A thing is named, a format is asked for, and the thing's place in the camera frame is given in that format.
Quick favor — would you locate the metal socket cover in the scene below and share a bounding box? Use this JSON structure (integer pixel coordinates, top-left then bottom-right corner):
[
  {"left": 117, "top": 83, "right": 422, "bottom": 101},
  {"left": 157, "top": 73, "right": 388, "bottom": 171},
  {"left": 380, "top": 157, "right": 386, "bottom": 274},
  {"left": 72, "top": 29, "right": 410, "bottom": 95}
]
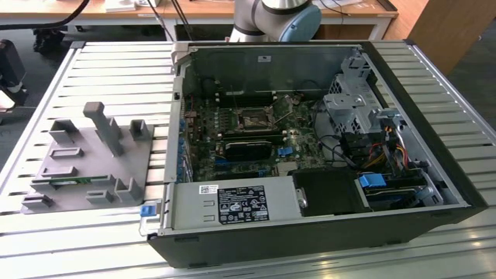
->
[{"left": 269, "top": 94, "right": 298, "bottom": 117}]

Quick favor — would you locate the black wire loop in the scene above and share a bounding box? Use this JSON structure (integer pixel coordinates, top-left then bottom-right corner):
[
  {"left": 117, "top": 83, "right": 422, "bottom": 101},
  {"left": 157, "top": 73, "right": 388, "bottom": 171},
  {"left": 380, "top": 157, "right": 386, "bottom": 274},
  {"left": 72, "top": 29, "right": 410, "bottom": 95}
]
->
[{"left": 316, "top": 134, "right": 352, "bottom": 170}]

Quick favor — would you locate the black disk bay cover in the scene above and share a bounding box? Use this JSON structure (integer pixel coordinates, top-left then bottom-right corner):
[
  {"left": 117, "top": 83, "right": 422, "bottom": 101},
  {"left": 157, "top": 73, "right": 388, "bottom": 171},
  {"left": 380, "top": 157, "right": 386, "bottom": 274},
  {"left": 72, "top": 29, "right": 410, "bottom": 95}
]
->
[{"left": 290, "top": 167, "right": 373, "bottom": 218}]

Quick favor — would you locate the green motherboard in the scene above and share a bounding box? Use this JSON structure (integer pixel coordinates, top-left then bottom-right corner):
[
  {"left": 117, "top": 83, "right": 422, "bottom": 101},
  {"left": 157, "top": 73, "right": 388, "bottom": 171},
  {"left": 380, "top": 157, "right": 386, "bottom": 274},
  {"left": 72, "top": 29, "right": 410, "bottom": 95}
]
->
[{"left": 180, "top": 92, "right": 342, "bottom": 184}]

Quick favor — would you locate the blue disk carrier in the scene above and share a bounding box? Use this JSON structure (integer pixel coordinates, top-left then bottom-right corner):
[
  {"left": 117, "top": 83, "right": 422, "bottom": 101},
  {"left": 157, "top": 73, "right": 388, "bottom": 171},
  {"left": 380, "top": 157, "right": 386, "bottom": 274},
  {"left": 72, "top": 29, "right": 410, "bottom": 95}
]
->
[{"left": 358, "top": 173, "right": 388, "bottom": 190}]

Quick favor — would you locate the CPU socket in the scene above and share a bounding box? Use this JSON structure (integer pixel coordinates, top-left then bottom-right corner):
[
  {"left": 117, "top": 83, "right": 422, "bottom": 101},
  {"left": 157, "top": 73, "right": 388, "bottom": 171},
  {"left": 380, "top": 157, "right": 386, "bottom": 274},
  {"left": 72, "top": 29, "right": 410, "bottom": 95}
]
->
[{"left": 236, "top": 107, "right": 278, "bottom": 131}]

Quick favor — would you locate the black expansion card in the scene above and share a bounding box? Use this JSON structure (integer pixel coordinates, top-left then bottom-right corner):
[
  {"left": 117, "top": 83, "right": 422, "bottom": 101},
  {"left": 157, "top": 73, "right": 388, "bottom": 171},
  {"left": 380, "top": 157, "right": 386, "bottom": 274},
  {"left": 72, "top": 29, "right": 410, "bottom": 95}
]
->
[{"left": 222, "top": 141, "right": 273, "bottom": 163}]

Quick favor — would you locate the yellow red wire bundle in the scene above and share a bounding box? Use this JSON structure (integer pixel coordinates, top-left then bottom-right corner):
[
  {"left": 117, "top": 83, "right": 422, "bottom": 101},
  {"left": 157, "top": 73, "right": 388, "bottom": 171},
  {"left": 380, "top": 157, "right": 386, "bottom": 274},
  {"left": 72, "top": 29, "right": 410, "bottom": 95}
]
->
[{"left": 364, "top": 124, "right": 409, "bottom": 170}]

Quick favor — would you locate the grey parts rack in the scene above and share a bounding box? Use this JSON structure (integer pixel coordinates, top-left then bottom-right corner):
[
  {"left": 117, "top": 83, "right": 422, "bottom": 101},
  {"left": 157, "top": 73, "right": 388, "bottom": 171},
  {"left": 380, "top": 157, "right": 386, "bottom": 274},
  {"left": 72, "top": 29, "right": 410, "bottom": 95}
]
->
[{"left": 21, "top": 101, "right": 156, "bottom": 216}]

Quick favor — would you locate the thin wire locking lever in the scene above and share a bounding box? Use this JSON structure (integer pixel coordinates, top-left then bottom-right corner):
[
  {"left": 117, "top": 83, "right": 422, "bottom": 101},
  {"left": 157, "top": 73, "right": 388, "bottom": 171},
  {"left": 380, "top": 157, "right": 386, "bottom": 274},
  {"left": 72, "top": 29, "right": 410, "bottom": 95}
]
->
[{"left": 274, "top": 103, "right": 302, "bottom": 124}]

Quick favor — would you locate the silver power supply with label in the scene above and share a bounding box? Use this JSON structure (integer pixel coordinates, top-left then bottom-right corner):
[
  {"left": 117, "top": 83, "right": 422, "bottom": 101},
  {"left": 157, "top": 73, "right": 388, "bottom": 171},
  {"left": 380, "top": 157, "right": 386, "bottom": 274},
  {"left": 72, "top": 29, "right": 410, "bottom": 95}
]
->
[{"left": 169, "top": 176, "right": 302, "bottom": 232}]

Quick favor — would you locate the green RAM stick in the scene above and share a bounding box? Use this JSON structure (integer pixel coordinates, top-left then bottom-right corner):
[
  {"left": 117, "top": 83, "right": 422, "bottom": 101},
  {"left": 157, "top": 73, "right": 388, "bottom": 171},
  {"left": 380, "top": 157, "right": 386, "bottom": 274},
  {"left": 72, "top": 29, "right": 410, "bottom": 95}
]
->
[{"left": 49, "top": 176, "right": 94, "bottom": 186}]

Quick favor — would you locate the silver metal drive cage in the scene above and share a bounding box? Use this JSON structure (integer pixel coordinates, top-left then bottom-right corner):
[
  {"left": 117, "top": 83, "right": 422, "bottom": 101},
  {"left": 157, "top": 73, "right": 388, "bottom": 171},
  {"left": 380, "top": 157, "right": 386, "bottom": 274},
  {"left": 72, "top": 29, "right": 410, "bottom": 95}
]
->
[{"left": 322, "top": 55, "right": 408, "bottom": 136}]

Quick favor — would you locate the small silver heat sink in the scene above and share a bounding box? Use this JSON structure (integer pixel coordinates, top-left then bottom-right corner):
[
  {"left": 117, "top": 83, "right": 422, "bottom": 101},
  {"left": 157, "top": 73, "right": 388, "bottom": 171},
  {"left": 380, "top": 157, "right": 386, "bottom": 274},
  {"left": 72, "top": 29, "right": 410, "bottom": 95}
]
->
[{"left": 277, "top": 162, "right": 300, "bottom": 177}]

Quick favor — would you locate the black open PC case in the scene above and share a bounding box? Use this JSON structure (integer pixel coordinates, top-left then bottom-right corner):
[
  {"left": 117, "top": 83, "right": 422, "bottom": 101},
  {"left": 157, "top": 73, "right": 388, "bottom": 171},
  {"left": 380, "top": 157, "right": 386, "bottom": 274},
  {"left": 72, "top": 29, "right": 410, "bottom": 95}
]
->
[{"left": 146, "top": 40, "right": 489, "bottom": 270}]

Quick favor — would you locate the black RAM slot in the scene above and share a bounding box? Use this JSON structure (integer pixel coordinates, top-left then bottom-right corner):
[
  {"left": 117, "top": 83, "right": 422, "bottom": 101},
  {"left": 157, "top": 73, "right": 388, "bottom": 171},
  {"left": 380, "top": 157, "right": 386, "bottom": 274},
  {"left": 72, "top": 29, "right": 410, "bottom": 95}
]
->
[
  {"left": 221, "top": 131, "right": 282, "bottom": 142},
  {"left": 216, "top": 91, "right": 274, "bottom": 107}
]

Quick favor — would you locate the white box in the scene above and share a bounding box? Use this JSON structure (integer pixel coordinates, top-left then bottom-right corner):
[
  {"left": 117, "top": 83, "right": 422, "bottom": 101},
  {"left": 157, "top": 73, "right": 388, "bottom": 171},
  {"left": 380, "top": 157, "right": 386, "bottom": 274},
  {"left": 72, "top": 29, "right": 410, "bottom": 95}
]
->
[{"left": 104, "top": 0, "right": 136, "bottom": 13}]

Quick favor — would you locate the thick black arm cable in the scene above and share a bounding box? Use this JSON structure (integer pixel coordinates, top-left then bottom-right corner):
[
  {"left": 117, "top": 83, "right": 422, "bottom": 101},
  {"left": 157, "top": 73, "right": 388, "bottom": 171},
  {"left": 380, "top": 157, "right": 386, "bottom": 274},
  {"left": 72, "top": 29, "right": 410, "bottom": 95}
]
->
[{"left": 0, "top": 0, "right": 92, "bottom": 31}]

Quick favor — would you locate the brown wooden cabinet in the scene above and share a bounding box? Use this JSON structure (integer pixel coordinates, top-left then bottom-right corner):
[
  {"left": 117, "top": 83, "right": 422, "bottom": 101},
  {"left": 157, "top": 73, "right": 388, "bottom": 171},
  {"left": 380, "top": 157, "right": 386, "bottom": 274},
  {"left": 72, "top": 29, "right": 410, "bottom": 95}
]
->
[{"left": 382, "top": 0, "right": 496, "bottom": 76}]

